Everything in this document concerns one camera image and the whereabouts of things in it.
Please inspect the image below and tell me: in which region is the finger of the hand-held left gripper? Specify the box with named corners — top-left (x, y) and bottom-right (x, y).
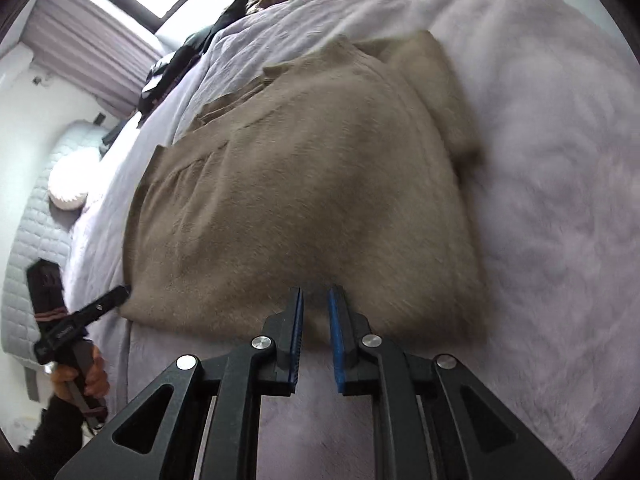
top-left (75, 285), bottom-right (133, 326)

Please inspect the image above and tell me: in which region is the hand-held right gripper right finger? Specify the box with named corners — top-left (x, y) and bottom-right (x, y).
top-left (326, 284), bottom-right (576, 480)

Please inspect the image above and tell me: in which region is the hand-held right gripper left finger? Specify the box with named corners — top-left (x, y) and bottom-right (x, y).
top-left (54, 286), bottom-right (306, 480)

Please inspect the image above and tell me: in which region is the brown knit sweater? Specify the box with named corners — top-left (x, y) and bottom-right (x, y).
top-left (120, 30), bottom-right (488, 348)

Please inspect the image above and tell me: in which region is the person's left forearm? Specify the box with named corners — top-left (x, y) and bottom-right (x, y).
top-left (17, 396), bottom-right (101, 480)

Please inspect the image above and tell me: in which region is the person's left hand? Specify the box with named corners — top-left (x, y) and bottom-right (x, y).
top-left (51, 342), bottom-right (111, 403)

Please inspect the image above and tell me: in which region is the quilted grey bed headboard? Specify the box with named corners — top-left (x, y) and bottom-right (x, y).
top-left (0, 120), bottom-right (113, 361)

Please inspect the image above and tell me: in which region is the round white pleated pillow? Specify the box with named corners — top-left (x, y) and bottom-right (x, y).
top-left (48, 152), bottom-right (90, 211)

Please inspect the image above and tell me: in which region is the dark bedside item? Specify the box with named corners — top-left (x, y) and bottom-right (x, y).
top-left (101, 125), bottom-right (122, 157)

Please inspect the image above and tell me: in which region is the black jacket with striped trim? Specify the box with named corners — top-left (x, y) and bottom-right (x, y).
top-left (137, 0), bottom-right (251, 116)

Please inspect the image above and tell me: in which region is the grey pleated curtain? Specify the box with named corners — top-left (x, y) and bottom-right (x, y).
top-left (27, 0), bottom-right (163, 118)

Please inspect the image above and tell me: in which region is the lilac fleece blanket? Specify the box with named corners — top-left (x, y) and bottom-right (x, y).
top-left (65, 0), bottom-right (633, 480)

